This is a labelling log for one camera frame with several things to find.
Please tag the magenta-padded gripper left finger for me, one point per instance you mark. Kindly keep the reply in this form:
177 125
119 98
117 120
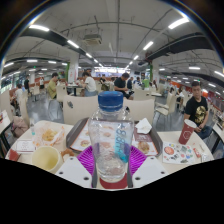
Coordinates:
86 161

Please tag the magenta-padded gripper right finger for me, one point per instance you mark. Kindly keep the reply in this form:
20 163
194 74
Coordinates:
137 161

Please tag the clear blue-capped water bottle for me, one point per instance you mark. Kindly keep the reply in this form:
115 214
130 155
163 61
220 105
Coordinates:
110 143

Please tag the brown tray with paper liner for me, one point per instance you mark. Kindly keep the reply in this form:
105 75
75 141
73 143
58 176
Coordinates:
78 133

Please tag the crumpled white napkin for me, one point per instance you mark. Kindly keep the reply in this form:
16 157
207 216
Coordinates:
143 126

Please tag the cream mug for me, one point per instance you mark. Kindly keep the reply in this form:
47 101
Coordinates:
46 158

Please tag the colourful printed flyer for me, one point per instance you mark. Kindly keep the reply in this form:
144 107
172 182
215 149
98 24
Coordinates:
178 152

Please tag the food wrapper with fried food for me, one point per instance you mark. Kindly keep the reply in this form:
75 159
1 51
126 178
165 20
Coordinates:
49 134

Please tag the beige chair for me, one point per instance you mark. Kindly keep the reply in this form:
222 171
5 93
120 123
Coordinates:
141 110
80 108

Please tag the red paper cup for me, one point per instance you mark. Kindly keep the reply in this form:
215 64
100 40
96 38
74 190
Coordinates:
186 133

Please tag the small red sachet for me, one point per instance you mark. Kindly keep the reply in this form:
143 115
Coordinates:
197 152

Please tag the white printed card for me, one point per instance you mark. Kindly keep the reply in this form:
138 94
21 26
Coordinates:
25 146

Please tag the group of beige chairs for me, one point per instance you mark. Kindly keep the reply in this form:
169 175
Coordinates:
61 92

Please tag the pink backpack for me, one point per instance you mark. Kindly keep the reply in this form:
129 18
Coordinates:
20 126

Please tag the person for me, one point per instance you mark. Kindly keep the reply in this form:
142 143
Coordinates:
130 83
196 111
120 84
17 95
52 88
90 85

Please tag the neighbouring beige table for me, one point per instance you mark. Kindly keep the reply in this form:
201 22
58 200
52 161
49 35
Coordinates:
218 130
4 121

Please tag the ceiling air conditioner unit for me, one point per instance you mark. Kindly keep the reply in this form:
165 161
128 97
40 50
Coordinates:
92 39

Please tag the group of ceiling lights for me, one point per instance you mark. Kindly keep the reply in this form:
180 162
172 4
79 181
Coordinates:
39 27

